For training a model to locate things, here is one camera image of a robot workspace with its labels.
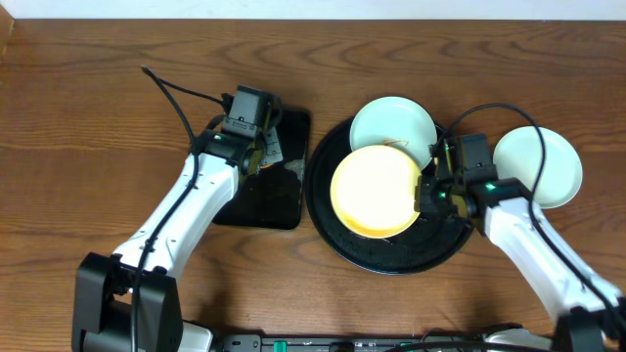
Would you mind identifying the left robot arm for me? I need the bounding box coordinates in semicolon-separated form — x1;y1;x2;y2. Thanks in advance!
71;117;282;351

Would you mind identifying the yellow plate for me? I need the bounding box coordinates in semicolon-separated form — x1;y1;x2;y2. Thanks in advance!
330;145;422;240

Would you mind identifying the soap foam patch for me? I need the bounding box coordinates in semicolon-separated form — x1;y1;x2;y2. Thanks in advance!
284;158;305;183

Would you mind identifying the black round tray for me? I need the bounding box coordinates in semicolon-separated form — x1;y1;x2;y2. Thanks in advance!
304;119;473;275

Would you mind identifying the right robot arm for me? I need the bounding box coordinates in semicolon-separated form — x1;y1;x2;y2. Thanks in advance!
415;134;625;351

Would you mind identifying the black rectangular tray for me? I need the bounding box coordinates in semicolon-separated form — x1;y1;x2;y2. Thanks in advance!
213;108;311;230

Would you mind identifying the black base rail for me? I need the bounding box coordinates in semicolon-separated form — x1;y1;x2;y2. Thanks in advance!
209;334;546;352

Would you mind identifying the light blue plate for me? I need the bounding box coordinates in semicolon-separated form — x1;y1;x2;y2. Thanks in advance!
349;96;437;170
493;126;583;209

